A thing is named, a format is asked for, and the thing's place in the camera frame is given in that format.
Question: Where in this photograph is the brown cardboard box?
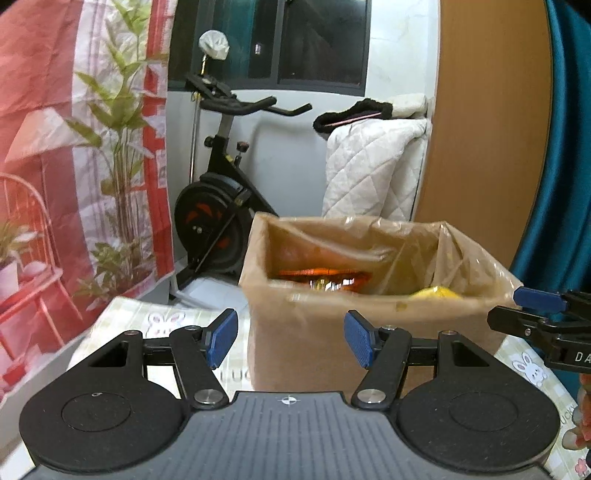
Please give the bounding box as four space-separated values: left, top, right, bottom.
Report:
239 212 525 393

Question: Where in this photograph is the gold snack packet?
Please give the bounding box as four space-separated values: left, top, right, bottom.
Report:
308 276 357 292

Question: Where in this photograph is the green checked tablecloth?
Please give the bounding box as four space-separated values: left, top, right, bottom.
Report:
0 295 591 480

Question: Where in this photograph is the yellow snack packet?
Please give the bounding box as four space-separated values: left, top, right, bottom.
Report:
410 285 463 302

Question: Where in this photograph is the wooden panel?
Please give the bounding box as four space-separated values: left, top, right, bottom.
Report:
414 0 556 269

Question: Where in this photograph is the dark glass window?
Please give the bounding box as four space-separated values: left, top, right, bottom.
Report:
167 0 373 94

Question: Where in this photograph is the white quilted blanket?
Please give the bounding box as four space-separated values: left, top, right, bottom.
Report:
321 117 433 223

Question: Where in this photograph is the orange snack packet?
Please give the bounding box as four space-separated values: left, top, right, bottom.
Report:
276 267 374 294

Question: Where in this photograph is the red printed wall cloth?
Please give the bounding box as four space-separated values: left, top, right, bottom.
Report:
0 0 180 398

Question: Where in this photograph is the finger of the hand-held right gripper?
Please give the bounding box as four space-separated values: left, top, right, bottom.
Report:
513 286 591 320
487 305 563 341

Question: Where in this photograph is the clear plastic bag liner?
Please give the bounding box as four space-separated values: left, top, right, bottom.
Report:
239 212 525 324

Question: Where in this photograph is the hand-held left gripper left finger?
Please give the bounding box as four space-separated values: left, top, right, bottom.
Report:
67 308 239 411

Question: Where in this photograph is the black garment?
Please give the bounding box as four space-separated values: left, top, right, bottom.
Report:
313 98 394 142

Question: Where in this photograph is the cream folded cloth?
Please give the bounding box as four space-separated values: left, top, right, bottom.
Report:
392 93 428 119

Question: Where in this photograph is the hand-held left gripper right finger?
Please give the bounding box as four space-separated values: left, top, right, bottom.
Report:
344 309 503 411

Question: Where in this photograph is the teal curtain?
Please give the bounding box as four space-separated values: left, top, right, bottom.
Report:
508 0 591 297

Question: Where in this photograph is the white crumpled cloth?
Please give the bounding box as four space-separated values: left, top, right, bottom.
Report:
198 29 231 61

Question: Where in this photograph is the black exercise bike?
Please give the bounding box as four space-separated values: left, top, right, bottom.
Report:
170 71 313 308

